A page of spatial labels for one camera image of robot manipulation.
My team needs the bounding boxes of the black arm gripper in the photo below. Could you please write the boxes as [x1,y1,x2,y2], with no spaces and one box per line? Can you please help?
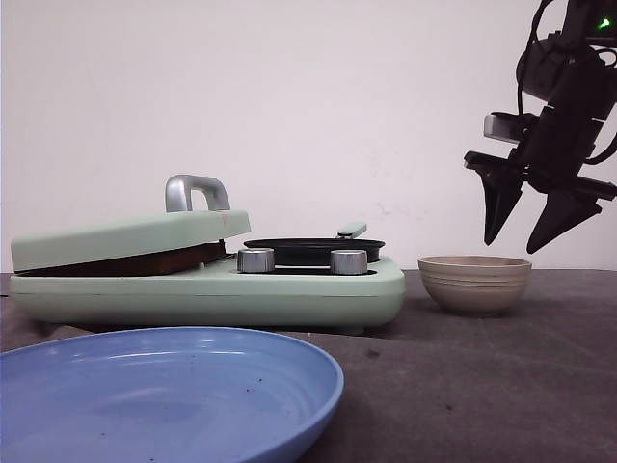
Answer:
[465,62,616,254]

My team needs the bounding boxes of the beige ribbed ceramic bowl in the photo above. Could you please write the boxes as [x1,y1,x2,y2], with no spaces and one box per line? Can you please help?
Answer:
[417,256,532,316]

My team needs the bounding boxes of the breakfast maker hinged lid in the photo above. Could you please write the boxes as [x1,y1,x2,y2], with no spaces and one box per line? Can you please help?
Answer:
[11,175,251,273]

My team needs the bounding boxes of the white bread slice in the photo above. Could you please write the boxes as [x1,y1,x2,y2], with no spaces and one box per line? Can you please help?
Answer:
[14,240,228,277]

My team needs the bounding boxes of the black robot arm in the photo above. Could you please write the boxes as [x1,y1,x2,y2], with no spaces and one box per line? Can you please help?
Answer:
[464,1,616,254]

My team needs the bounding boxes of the mint green breakfast maker base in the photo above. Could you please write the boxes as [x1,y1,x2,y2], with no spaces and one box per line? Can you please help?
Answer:
[10,257,406,329]

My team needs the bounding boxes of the right silver control knob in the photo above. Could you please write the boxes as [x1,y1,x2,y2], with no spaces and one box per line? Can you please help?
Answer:
[330,249,368,276]

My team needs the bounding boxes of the silver control knob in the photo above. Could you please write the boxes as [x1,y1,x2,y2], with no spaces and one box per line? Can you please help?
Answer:
[330,249,368,276]
[236,248,276,274]

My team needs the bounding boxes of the left silver control knob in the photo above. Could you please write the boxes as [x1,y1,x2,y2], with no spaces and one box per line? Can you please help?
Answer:
[236,248,276,274]

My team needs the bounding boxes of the blue plastic plate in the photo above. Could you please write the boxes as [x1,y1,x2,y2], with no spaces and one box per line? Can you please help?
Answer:
[1,327,344,462]

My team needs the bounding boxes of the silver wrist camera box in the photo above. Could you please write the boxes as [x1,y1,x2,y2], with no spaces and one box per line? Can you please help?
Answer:
[483,112,538,144]

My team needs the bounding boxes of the black frying pan green handle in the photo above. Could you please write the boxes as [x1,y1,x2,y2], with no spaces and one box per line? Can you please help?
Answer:
[244,221,386,266]

